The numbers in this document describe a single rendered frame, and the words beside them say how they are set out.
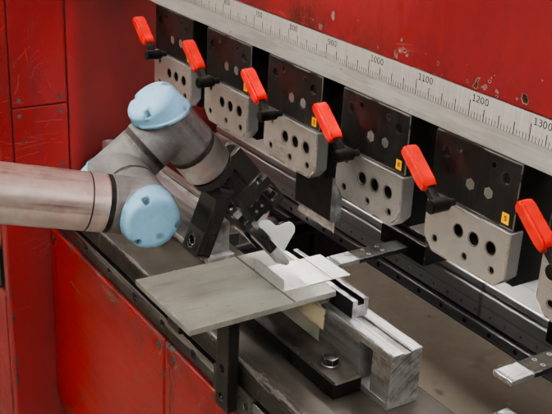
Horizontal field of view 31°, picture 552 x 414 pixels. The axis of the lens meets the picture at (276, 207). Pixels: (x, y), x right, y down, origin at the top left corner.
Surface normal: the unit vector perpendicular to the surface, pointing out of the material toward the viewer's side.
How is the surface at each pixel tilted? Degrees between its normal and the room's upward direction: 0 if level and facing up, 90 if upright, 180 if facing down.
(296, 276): 0
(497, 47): 90
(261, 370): 0
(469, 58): 90
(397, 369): 90
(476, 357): 0
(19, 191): 66
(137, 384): 90
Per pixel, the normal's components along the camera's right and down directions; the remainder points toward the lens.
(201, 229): -0.75, -0.15
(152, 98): -0.50, -0.59
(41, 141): 0.54, 0.36
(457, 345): 0.05, -0.92
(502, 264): -0.84, 0.18
